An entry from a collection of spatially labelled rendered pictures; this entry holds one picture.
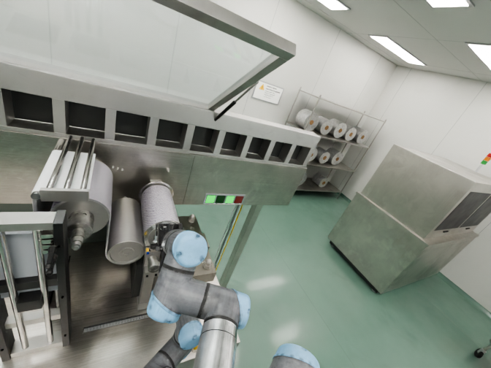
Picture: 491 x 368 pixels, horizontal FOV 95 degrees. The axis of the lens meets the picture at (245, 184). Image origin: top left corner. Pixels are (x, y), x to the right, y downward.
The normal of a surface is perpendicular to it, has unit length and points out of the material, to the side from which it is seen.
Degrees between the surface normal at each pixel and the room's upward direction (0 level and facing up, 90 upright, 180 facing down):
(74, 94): 90
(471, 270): 90
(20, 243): 90
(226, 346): 15
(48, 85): 90
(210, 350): 25
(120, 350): 0
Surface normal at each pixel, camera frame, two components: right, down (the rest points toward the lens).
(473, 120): -0.86, -0.05
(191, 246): 0.51, -0.12
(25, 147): 0.40, 0.55
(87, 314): 0.32, -0.83
